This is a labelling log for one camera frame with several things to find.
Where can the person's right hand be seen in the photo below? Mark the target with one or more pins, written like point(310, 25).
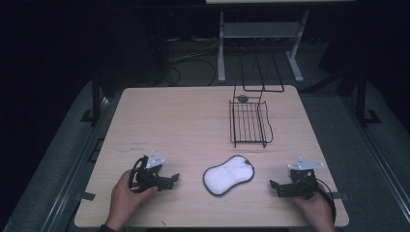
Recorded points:
point(314, 209)

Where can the white metal stand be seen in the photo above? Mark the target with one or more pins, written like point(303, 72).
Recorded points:
point(257, 30)

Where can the black tape strip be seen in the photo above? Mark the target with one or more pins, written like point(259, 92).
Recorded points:
point(85, 196)
point(340, 195)

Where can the black metal post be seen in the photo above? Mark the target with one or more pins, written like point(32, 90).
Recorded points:
point(362, 100)
point(95, 96)

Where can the person's left hand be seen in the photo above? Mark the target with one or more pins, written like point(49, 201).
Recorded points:
point(127, 199)

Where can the white sponge with black edge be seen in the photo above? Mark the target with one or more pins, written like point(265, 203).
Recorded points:
point(227, 176)

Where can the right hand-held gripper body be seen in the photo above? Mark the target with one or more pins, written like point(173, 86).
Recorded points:
point(301, 182)

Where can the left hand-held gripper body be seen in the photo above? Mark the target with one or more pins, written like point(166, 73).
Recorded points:
point(149, 175)

